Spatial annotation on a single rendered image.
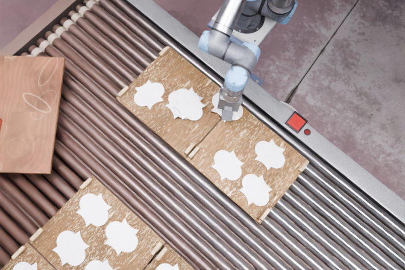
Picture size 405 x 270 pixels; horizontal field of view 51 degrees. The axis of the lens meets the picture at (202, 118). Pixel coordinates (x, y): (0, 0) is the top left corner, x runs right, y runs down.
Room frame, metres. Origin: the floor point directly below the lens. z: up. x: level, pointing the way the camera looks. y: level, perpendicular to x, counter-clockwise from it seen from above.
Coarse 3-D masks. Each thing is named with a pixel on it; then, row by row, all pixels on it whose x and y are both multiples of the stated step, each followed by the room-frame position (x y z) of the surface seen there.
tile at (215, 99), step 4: (216, 96) 0.64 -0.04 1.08; (212, 100) 0.62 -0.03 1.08; (216, 100) 0.62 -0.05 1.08; (216, 104) 0.60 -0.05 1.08; (240, 104) 0.62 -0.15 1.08; (216, 108) 0.59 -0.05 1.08; (240, 108) 0.60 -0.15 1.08; (216, 112) 0.57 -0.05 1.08; (220, 112) 0.57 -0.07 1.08; (236, 112) 0.59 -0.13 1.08; (240, 112) 0.59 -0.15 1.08; (232, 116) 0.56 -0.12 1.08; (236, 116) 0.57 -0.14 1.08; (240, 116) 0.57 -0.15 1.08; (232, 120) 0.55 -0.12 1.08; (236, 120) 0.55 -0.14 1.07
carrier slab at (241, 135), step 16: (224, 128) 0.55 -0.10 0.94; (240, 128) 0.57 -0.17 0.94; (256, 128) 0.58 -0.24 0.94; (208, 144) 0.47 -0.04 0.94; (224, 144) 0.48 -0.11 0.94; (240, 144) 0.49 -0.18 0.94; (256, 144) 0.51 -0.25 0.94; (288, 144) 0.53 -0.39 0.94; (192, 160) 0.39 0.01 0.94; (208, 160) 0.40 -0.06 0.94; (240, 160) 0.42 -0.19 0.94; (256, 160) 0.44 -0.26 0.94; (288, 160) 0.46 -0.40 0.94; (304, 160) 0.47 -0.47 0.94; (208, 176) 0.33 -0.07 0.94; (240, 176) 0.36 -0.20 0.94; (272, 176) 0.38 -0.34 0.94; (288, 176) 0.39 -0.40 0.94; (224, 192) 0.28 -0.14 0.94; (240, 192) 0.29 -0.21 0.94; (272, 192) 0.31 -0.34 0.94; (256, 208) 0.23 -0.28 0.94
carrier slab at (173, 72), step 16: (160, 64) 0.80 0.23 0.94; (176, 64) 0.82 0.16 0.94; (144, 80) 0.71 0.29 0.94; (160, 80) 0.73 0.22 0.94; (176, 80) 0.74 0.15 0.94; (192, 80) 0.75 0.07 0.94; (208, 80) 0.77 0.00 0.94; (128, 96) 0.62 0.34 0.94; (208, 96) 0.69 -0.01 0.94; (144, 112) 0.56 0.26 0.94; (160, 112) 0.58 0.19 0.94; (208, 112) 0.61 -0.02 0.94; (160, 128) 0.50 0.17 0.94; (176, 128) 0.52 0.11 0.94; (192, 128) 0.53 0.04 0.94; (208, 128) 0.54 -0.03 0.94; (176, 144) 0.45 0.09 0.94
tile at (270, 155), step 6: (258, 144) 0.51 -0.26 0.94; (264, 144) 0.51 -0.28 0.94; (270, 144) 0.52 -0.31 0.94; (258, 150) 0.48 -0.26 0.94; (264, 150) 0.48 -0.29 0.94; (270, 150) 0.49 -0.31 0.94; (276, 150) 0.49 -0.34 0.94; (282, 150) 0.50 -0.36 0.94; (258, 156) 0.45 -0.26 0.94; (264, 156) 0.46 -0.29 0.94; (270, 156) 0.46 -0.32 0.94; (276, 156) 0.47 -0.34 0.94; (282, 156) 0.47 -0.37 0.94; (264, 162) 0.43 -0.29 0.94; (270, 162) 0.44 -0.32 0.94; (276, 162) 0.44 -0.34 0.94; (282, 162) 0.44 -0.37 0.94; (276, 168) 0.41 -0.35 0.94
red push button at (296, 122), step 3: (294, 114) 0.68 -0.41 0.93; (294, 117) 0.66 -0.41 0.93; (297, 117) 0.67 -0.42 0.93; (291, 120) 0.65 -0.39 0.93; (294, 120) 0.65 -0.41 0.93; (297, 120) 0.65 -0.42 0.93; (300, 120) 0.65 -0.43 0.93; (303, 120) 0.66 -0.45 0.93; (288, 123) 0.63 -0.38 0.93; (291, 123) 0.63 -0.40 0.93; (294, 123) 0.64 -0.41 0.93; (297, 123) 0.64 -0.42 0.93; (300, 123) 0.64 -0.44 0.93; (303, 123) 0.64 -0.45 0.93; (294, 126) 0.62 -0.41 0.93; (297, 126) 0.62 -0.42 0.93; (300, 126) 0.63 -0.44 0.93; (297, 129) 0.61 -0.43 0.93
